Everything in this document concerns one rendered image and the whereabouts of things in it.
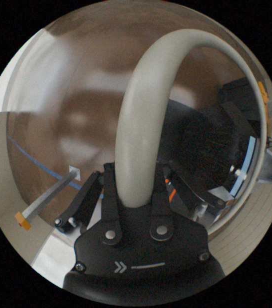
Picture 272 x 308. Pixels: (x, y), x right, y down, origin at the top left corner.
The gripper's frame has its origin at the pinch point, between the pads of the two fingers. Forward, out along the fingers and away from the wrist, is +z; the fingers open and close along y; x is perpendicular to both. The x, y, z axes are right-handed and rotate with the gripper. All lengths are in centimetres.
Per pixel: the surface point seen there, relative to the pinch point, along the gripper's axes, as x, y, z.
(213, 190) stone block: -31, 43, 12
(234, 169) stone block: -16, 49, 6
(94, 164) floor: -34, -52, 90
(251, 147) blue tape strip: -4, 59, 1
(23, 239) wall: -297, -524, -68
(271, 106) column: 32, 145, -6
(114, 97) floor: 42, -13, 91
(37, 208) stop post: -41, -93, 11
